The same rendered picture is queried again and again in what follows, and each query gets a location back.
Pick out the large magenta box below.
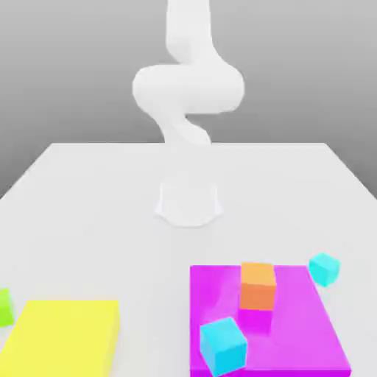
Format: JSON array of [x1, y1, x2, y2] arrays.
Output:
[[188, 264, 353, 377]]

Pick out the small green cube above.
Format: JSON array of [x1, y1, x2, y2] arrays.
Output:
[[0, 288, 15, 328]]

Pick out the small blue cube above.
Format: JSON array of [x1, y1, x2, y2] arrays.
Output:
[[199, 316, 248, 377]]

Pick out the small orange cube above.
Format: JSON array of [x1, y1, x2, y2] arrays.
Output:
[[239, 261, 278, 312]]

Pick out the small turquoise cube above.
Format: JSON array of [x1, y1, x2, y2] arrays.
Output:
[[308, 252, 342, 288]]

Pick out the large yellow box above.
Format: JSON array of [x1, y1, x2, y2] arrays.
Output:
[[0, 299, 121, 377]]

